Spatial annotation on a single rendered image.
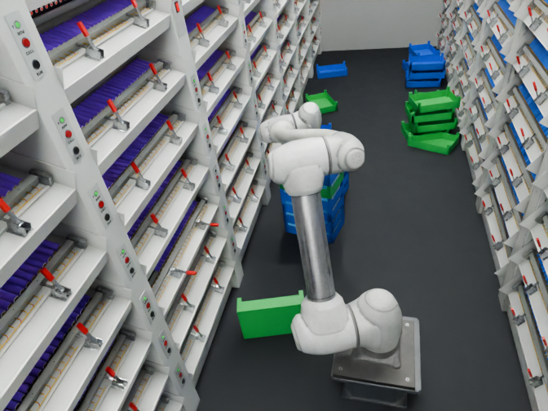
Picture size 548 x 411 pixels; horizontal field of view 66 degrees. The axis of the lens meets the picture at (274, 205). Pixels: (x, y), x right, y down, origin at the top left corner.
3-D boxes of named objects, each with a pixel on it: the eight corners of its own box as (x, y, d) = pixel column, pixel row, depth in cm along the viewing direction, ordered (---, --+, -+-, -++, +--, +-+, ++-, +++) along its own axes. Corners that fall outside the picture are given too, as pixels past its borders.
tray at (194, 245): (217, 212, 192) (220, 196, 185) (162, 324, 146) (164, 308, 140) (174, 198, 192) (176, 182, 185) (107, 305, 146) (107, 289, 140)
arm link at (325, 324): (361, 356, 147) (300, 370, 145) (348, 335, 163) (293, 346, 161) (330, 134, 133) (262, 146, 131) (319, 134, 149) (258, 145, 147)
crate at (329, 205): (344, 189, 239) (343, 178, 234) (331, 211, 226) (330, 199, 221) (296, 180, 252) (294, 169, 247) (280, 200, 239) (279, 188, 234)
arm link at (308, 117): (317, 117, 202) (290, 124, 201) (317, 95, 188) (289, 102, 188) (324, 134, 197) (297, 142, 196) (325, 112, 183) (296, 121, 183)
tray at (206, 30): (236, 26, 208) (241, -3, 199) (193, 74, 162) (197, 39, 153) (197, 13, 208) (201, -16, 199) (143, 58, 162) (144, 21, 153)
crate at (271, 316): (307, 331, 197) (306, 317, 203) (304, 303, 185) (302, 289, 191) (244, 339, 198) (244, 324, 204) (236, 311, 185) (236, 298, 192)
